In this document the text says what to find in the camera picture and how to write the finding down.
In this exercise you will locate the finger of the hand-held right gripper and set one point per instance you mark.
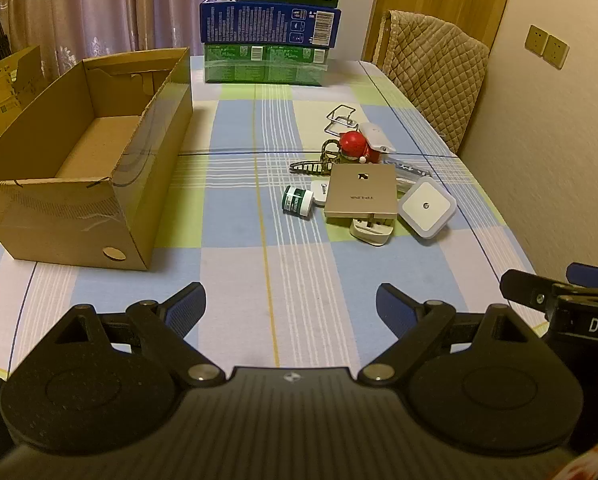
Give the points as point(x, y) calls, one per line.
point(524, 287)
point(594, 275)

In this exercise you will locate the light green carton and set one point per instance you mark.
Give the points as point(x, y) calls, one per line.
point(259, 65)

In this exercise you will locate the clear plastic strip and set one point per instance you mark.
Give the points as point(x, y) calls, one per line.
point(409, 166)

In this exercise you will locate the white plug adapter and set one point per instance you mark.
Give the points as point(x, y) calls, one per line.
point(371, 232)

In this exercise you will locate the long white plastic device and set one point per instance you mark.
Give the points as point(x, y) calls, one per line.
point(374, 135)

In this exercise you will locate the chair with quilted cover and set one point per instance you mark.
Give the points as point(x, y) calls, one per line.
point(434, 70)

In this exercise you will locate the blue carton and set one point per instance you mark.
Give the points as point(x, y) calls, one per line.
point(259, 22)

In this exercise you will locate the gold device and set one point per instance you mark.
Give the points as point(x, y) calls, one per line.
point(359, 192)

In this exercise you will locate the plaid tablecloth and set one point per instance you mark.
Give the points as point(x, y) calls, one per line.
point(289, 260)

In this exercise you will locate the brown cardboard box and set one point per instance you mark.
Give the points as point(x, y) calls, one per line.
point(54, 210)

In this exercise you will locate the white square night light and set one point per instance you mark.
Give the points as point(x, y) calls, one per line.
point(426, 207)

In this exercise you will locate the small green white jar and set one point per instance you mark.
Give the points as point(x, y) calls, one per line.
point(295, 201)

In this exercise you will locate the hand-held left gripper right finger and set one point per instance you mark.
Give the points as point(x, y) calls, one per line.
point(394, 307)

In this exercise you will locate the beige wall socket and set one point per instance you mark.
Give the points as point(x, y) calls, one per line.
point(536, 39)
point(556, 52)

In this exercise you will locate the leopard print hair claw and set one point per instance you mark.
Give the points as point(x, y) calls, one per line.
point(311, 167)

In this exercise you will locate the red round toy figure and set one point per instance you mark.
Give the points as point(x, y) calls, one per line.
point(354, 144)

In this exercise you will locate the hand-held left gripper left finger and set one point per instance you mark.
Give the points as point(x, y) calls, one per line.
point(189, 305)

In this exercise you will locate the pink patterned curtain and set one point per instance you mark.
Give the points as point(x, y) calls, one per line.
point(104, 0)

